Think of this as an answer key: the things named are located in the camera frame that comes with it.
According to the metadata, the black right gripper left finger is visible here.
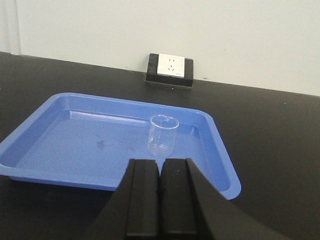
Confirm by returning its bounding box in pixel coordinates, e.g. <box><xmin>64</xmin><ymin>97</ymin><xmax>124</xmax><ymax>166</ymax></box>
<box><xmin>84</xmin><ymin>159</ymin><xmax>159</xmax><ymax>240</ymax></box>

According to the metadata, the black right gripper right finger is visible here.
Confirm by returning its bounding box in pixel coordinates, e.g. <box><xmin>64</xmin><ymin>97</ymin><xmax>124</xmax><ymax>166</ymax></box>
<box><xmin>160</xmin><ymin>158</ymin><xmax>286</xmax><ymax>240</ymax></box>

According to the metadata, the small clear glass beaker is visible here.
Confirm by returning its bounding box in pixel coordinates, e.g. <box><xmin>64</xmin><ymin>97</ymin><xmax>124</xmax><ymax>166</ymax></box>
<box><xmin>147</xmin><ymin>114</ymin><xmax>180</xmax><ymax>158</ymax></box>

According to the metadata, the blue plastic tray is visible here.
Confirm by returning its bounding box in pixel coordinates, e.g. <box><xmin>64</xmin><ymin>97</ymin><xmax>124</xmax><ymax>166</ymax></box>
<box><xmin>0</xmin><ymin>93</ymin><xmax>241</xmax><ymax>200</ymax></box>

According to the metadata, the white socket on black box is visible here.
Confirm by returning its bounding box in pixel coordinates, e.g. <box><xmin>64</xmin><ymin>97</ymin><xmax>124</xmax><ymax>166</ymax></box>
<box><xmin>145</xmin><ymin>53</ymin><xmax>194</xmax><ymax>87</ymax></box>

